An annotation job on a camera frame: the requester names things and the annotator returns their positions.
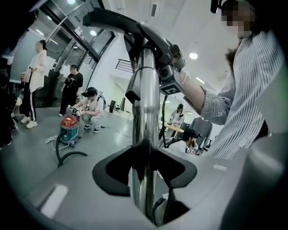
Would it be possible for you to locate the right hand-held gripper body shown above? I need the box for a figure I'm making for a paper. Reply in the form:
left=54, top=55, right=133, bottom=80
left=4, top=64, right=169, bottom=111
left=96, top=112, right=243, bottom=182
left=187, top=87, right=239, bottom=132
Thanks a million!
left=157, top=37, right=187, bottom=97

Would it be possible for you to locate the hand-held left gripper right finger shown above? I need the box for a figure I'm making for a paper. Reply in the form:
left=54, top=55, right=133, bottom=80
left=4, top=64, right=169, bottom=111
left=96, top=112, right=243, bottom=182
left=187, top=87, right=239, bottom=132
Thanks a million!
left=153, top=140, right=248, bottom=225

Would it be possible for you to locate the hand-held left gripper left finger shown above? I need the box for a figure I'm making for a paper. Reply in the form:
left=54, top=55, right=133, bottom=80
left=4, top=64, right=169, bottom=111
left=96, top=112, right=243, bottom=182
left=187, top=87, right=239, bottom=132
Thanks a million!
left=28, top=143, right=156, bottom=230

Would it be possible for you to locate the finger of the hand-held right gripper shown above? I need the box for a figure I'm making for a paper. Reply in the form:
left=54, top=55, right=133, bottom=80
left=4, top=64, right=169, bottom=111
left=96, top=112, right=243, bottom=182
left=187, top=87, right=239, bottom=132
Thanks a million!
left=136, top=21, right=173, bottom=59
left=154, top=46, right=164, bottom=67

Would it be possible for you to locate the black vacuum floor nozzle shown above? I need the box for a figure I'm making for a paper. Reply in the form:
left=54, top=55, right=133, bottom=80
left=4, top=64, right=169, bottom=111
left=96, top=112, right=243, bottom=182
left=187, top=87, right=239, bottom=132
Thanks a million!
left=82, top=7, right=147, bottom=68

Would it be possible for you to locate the person's right forearm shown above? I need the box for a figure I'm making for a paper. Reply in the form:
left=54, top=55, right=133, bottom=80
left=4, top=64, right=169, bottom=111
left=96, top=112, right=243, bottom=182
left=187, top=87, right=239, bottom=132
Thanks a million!
left=179, top=68, right=225, bottom=126

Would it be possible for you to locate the red and green vacuum cleaner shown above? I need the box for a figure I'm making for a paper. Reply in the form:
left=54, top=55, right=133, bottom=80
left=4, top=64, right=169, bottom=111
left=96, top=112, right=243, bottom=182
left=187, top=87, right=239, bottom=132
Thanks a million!
left=59, top=115, right=81, bottom=148

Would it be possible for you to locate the black balcony railing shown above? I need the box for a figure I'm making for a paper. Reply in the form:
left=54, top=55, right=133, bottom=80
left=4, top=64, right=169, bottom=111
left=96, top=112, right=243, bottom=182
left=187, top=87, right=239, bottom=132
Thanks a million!
left=115, top=58, right=134, bottom=73

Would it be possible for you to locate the grey office chair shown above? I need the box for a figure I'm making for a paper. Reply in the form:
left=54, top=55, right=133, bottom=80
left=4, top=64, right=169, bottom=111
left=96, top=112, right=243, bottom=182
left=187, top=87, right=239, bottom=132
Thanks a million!
left=191, top=116, right=213, bottom=149

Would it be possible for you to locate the wooden table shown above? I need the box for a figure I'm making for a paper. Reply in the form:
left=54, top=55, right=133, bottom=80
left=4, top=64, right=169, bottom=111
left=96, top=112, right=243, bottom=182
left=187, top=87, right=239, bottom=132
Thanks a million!
left=158, top=122, right=185, bottom=133

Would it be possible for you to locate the door header sign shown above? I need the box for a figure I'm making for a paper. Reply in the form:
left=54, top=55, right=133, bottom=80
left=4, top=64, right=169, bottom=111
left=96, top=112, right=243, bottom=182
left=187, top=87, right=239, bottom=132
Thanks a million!
left=74, top=28, right=86, bottom=42

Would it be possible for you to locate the person's striped shirt torso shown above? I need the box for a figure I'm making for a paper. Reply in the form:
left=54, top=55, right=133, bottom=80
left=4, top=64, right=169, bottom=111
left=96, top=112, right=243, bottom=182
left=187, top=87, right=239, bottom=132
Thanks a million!
left=203, top=29, right=288, bottom=160

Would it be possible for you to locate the glass entrance door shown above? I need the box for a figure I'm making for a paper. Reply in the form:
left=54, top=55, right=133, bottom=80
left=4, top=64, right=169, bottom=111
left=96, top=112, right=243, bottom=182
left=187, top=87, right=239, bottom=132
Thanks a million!
left=9, top=4, right=117, bottom=108

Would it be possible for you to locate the pearl bracelet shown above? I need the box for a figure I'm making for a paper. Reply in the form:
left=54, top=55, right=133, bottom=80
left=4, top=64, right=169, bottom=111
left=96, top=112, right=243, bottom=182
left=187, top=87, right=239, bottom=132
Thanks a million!
left=180, top=73, right=190, bottom=88

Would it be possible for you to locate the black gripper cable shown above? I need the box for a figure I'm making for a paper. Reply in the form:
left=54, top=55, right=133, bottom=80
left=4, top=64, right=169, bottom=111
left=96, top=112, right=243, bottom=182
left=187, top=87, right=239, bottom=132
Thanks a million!
left=158, top=94, right=169, bottom=149

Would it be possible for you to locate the black vacuum hose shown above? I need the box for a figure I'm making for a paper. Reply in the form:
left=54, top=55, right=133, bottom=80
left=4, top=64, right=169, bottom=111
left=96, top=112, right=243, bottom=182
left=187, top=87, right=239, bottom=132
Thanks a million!
left=55, top=132, right=89, bottom=168

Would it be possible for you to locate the white coiled power cord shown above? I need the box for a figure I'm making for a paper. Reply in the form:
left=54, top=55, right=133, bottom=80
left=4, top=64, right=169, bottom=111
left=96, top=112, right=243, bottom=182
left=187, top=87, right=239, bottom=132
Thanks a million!
left=45, top=135, right=59, bottom=150

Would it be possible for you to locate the black head-worn camera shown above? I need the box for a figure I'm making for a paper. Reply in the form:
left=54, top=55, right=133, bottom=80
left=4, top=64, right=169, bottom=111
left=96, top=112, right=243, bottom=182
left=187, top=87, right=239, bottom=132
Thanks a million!
left=210, top=0, right=223, bottom=13

